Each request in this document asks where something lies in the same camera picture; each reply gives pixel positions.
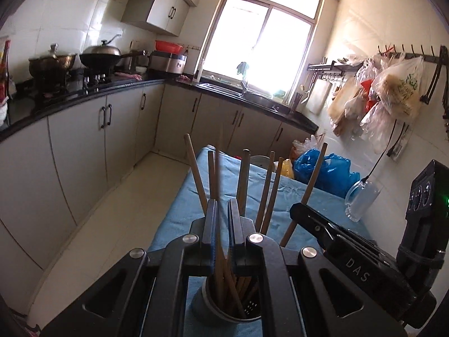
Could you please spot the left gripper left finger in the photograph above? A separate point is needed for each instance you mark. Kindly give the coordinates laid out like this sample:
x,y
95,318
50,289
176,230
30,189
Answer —
x,y
206,229

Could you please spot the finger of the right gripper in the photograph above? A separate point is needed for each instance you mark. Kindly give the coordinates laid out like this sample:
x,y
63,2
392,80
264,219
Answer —
x,y
323,229

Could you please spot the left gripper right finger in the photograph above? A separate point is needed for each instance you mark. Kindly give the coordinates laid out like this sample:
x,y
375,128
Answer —
x,y
241,255

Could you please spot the wooden chopstick four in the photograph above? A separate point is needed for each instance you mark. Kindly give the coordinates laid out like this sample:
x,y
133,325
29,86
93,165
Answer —
x,y
226,292

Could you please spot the wooden chopstick seven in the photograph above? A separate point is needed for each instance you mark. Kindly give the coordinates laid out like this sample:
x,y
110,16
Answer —
x,y
272,199

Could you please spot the wooden chopstick ten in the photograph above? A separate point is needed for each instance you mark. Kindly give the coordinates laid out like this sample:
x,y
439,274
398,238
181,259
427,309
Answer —
x,y
243,182

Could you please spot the wooden chopstick eight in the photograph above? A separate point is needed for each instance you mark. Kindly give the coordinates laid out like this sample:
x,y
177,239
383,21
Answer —
x,y
291,228

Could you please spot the wooden chopstick two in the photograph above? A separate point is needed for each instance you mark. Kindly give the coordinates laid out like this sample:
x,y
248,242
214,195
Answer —
x,y
211,172

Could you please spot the wooden chopstick three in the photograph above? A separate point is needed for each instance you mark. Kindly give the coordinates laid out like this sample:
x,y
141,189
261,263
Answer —
x,y
264,197

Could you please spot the wooden chopstick one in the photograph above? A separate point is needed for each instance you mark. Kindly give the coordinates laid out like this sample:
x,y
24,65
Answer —
x,y
195,171

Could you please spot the lower kitchen cabinets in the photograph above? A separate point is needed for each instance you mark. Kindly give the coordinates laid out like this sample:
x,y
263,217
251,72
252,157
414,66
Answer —
x,y
58,163

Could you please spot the kitchen cabinets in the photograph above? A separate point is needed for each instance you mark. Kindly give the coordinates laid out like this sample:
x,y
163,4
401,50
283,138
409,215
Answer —
x,y
58,163
165,17

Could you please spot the kitchen window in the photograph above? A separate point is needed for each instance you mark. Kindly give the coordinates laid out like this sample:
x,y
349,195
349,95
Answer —
x,y
261,45

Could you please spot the upper kitchen cabinets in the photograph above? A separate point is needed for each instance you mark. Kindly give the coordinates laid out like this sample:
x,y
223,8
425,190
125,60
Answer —
x,y
165,17

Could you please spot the clear glass mug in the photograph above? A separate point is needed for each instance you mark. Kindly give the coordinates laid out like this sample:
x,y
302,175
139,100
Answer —
x,y
359,198

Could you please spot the blue plastic bag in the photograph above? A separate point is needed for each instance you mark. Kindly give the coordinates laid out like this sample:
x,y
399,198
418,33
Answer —
x,y
335,176

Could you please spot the dark grey utensil holder cup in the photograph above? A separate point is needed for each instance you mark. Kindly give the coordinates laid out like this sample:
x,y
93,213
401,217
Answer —
x,y
212,311

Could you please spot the yellow plastic bag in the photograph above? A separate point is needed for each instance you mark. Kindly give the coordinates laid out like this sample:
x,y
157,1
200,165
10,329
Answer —
x,y
286,168

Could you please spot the hanging plastic bags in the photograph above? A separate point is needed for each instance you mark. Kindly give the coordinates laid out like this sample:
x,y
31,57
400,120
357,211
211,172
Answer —
x,y
383,93

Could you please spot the rice cooker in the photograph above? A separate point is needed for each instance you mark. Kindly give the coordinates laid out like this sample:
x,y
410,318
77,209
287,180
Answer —
x,y
167,62

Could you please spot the red plastic basin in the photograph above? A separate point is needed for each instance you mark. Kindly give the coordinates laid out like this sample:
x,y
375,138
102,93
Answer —
x,y
168,47

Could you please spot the black wok with lid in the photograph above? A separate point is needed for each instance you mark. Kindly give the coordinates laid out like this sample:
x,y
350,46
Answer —
x,y
105,56

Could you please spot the steel cooking pot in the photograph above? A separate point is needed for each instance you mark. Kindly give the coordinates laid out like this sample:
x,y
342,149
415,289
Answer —
x,y
52,65

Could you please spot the sauce bottles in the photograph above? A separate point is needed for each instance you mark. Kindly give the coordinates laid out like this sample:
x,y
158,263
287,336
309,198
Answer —
x,y
4,75

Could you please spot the wall dish rack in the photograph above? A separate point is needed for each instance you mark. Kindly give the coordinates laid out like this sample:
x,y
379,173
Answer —
x,y
332,70

